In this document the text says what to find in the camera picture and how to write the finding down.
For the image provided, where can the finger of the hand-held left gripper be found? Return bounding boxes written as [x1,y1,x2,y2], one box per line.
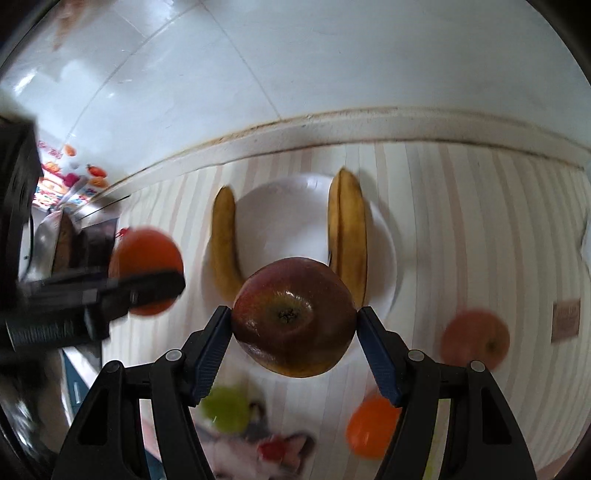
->
[99,270,186,324]

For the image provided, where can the white plate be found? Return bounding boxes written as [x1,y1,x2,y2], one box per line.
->
[201,173,398,370]

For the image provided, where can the deep orange orange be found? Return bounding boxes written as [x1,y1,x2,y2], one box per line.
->
[108,226,185,317]

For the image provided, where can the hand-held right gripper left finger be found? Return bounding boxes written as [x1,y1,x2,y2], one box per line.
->
[51,305,232,480]

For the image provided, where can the striped mat with cat print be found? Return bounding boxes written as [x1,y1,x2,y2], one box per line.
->
[99,141,591,480]

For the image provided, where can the small orange-red apple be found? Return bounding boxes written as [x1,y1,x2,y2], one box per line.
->
[441,309,511,371]

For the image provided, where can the colourful wall stickers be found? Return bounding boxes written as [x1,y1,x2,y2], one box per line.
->
[34,138,112,210]

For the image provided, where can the small red fruit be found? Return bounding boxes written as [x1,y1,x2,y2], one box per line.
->
[257,440,286,461]

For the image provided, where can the green apple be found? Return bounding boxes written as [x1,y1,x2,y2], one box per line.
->
[199,387,252,435]

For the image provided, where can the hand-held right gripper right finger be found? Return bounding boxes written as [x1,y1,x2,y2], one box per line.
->
[356,306,539,480]

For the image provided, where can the bright orange orange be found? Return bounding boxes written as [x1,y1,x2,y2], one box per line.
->
[346,396,402,459]

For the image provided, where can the large dark red apple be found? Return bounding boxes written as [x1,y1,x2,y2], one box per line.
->
[231,257,358,378]

